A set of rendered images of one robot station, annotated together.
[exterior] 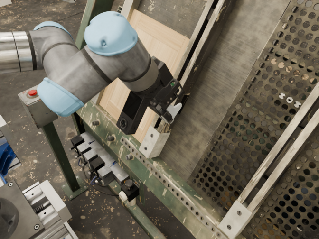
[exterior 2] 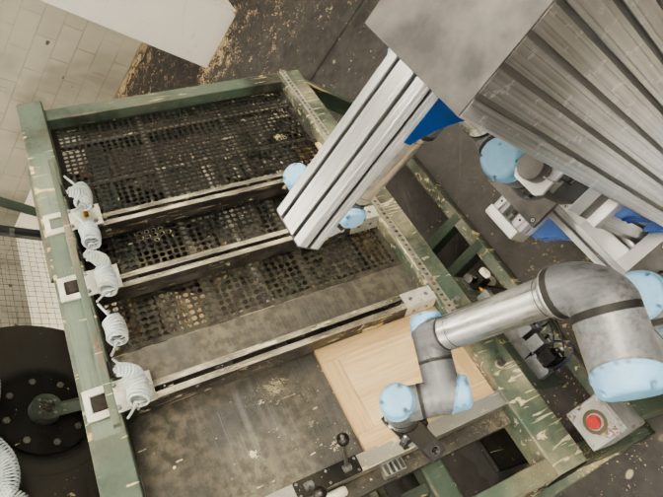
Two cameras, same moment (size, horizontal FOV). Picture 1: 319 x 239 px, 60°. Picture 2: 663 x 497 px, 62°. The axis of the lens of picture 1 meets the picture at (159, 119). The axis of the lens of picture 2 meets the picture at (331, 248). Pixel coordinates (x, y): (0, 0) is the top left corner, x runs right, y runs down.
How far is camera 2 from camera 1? 1.63 m
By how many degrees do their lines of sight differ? 64
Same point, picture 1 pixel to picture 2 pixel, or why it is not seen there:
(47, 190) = (505, 225)
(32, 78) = not seen: outside the picture
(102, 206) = not seen: hidden behind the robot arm
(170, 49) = (345, 369)
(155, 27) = (349, 403)
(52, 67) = not seen: hidden behind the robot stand
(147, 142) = (419, 296)
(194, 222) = (404, 228)
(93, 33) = (299, 170)
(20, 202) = (515, 201)
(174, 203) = (417, 246)
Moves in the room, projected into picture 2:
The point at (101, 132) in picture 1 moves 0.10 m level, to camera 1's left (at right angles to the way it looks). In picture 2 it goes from (498, 351) to (526, 353)
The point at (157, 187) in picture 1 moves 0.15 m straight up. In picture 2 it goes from (432, 263) to (408, 259)
